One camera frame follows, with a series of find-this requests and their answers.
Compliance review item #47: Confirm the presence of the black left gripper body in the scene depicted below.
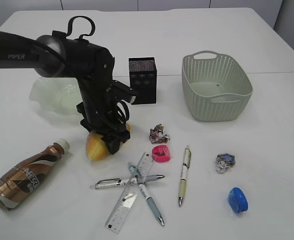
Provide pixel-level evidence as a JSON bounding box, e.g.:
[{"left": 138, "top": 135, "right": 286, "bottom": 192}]
[{"left": 77, "top": 79, "right": 138, "bottom": 141}]

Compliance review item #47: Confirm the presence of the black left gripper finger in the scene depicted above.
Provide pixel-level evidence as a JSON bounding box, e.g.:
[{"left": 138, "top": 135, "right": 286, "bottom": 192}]
[{"left": 104, "top": 136, "right": 127, "bottom": 154}]

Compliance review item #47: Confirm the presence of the yellow bread roll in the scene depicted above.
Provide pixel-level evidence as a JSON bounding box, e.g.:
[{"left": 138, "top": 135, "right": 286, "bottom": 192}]
[{"left": 85, "top": 124, "right": 131, "bottom": 162}]

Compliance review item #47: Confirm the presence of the pinkish paper ball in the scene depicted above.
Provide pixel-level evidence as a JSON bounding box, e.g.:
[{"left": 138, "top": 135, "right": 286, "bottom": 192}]
[{"left": 149, "top": 123, "right": 170, "bottom": 144}]

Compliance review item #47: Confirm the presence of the blue paper ball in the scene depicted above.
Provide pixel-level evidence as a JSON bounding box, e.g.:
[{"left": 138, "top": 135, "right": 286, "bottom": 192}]
[{"left": 215, "top": 153, "right": 236, "bottom": 174}]

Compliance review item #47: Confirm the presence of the brown coffee bottle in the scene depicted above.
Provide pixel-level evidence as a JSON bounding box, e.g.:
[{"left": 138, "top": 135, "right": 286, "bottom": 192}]
[{"left": 0, "top": 138, "right": 70, "bottom": 211}]

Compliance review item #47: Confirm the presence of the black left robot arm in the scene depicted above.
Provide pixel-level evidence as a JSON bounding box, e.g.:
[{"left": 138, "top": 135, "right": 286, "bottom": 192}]
[{"left": 0, "top": 31, "right": 138, "bottom": 154}]

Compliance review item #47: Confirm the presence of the light blue pen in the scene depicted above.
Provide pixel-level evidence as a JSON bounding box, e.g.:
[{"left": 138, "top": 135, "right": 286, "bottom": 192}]
[{"left": 128, "top": 162, "right": 165, "bottom": 227}]

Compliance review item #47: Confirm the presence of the silver grey pen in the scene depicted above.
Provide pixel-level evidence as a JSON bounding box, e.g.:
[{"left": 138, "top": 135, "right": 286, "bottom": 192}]
[{"left": 90, "top": 174, "right": 165, "bottom": 190}]

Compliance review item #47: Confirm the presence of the pale green glass plate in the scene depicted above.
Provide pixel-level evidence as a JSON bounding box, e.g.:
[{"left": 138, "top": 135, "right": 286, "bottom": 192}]
[{"left": 29, "top": 77, "right": 82, "bottom": 116}]

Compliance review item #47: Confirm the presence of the pink pencil sharpener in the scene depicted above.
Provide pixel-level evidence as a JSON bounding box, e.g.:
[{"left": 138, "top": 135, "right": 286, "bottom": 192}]
[{"left": 152, "top": 144, "right": 171, "bottom": 163}]

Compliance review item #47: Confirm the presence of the black mesh pen holder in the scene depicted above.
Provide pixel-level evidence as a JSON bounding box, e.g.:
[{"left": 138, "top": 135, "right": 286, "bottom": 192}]
[{"left": 128, "top": 57, "right": 157, "bottom": 105}]

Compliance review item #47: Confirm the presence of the beige white pen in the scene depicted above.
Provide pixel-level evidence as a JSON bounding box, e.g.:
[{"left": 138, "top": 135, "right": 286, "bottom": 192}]
[{"left": 178, "top": 145, "right": 192, "bottom": 207}]

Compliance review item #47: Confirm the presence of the grey green plastic basket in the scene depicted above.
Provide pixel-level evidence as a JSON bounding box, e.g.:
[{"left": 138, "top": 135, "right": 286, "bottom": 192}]
[{"left": 182, "top": 51, "right": 253, "bottom": 122}]

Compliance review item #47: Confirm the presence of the blue pencil sharpener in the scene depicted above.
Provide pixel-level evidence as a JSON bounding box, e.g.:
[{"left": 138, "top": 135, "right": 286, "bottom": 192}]
[{"left": 228, "top": 187, "right": 249, "bottom": 214}]

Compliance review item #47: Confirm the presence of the clear plastic ruler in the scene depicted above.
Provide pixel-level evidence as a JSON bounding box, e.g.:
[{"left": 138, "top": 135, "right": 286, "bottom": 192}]
[{"left": 105, "top": 152, "right": 154, "bottom": 234}]

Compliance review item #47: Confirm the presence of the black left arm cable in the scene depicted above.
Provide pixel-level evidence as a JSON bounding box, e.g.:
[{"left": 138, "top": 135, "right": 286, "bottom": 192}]
[{"left": 66, "top": 15, "right": 97, "bottom": 41}]

